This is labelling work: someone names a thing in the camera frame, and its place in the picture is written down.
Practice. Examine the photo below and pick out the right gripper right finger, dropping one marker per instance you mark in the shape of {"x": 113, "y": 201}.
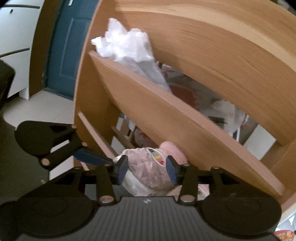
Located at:
{"x": 227, "y": 203}

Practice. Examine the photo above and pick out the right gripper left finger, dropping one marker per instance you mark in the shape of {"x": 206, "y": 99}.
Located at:
{"x": 66, "y": 203}

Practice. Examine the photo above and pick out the pink floral sandal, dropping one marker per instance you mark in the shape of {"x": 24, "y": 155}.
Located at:
{"x": 146, "y": 174}

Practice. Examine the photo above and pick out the blue door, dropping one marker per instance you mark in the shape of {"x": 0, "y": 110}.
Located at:
{"x": 69, "y": 34}

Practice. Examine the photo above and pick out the white drawer cabinet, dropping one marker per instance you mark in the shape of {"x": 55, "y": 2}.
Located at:
{"x": 18, "y": 24}

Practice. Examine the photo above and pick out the white plastic bag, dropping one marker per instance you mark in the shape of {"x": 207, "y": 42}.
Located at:
{"x": 132, "y": 49}

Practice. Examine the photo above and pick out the wooden shoe rack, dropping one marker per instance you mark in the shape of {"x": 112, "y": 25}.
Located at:
{"x": 230, "y": 66}

